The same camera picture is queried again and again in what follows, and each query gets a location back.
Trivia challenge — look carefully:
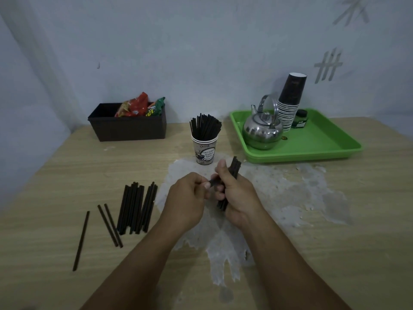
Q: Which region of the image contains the person's right hand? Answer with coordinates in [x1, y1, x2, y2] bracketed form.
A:
[214, 159, 266, 230]

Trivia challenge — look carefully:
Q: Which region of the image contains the person's left hand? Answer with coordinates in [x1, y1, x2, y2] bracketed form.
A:
[162, 172, 213, 231]

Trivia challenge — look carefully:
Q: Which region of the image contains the bundle of black straws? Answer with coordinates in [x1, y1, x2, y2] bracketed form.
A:
[217, 156, 242, 213]

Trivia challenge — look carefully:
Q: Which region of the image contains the person's right forearm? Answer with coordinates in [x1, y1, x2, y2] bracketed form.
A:
[226, 210, 351, 310]

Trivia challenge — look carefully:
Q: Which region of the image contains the person's left forearm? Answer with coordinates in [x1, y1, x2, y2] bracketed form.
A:
[80, 219, 202, 310]

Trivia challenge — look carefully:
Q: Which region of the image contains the printed paper cup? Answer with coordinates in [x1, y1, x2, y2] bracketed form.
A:
[191, 133, 219, 164]

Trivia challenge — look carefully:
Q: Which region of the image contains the upright bunch of black straws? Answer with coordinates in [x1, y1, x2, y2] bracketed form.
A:
[189, 113, 223, 141]

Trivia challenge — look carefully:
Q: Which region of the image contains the steel kettle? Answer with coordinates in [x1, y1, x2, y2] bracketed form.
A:
[242, 95, 284, 151]

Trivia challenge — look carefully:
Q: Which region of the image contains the loose pile of black straws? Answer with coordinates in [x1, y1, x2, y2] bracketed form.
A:
[116, 181, 159, 236]

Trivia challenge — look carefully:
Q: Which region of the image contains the green snack packet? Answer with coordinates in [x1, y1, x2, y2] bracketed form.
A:
[146, 97, 166, 118]

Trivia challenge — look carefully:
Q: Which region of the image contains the dark brown plastic box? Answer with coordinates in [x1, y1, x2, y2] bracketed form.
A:
[87, 103, 168, 142]

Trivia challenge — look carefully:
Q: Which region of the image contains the small green bottle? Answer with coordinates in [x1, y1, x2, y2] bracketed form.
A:
[292, 109, 309, 129]

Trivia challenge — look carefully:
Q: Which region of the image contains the green plastic tray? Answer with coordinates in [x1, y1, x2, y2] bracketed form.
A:
[229, 108, 364, 164]

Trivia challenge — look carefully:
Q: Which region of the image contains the stack of dark paper cups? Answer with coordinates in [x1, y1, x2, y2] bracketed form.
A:
[276, 72, 308, 132]

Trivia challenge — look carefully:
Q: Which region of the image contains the red snack packet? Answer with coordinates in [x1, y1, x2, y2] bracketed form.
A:
[115, 92, 150, 118]

